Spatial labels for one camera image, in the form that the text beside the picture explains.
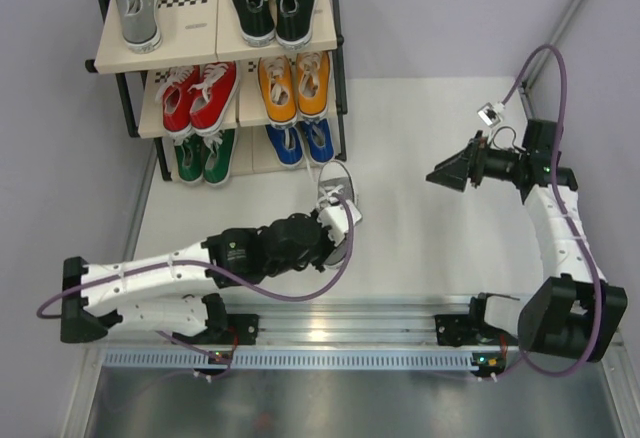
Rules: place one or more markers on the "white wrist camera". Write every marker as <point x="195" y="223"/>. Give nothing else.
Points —
<point x="492" y="114"/>
<point x="334" y="218"/>

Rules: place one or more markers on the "orange canvas sneaker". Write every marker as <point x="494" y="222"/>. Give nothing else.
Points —
<point x="313" y="73"/>
<point x="275" y="83"/>

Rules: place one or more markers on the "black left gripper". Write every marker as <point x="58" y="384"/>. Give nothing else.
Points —
<point x="327" y="241"/>

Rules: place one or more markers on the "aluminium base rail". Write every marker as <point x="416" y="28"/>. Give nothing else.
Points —
<point x="300" y="323"/>

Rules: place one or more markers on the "white slotted cable duct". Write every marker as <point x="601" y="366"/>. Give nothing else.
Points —
<point x="254" y="359"/>

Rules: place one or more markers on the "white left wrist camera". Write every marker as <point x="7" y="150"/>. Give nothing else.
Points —
<point x="334" y="218"/>

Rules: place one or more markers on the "grey canvas sneaker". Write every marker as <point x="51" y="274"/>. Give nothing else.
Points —
<point x="334" y="183"/>
<point x="140" y="27"/>

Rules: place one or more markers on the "green canvas sneaker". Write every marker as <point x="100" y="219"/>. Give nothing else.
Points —
<point x="218" y="156"/>
<point x="188" y="155"/>

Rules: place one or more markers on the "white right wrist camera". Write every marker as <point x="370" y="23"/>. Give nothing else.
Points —
<point x="492" y="114"/>

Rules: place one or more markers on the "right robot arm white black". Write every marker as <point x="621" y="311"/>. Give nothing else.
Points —
<point x="575" y="312"/>

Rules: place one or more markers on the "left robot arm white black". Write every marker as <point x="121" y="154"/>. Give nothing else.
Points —
<point x="179" y="292"/>

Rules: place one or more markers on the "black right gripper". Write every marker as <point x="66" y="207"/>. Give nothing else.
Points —
<point x="454" y="172"/>

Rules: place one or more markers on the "red canvas sneaker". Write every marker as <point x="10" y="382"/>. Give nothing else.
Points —
<point x="212" y="95"/>
<point x="175" y="95"/>

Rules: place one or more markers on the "beige shoe shelf black frame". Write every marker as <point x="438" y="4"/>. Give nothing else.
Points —
<point x="193" y="32"/>

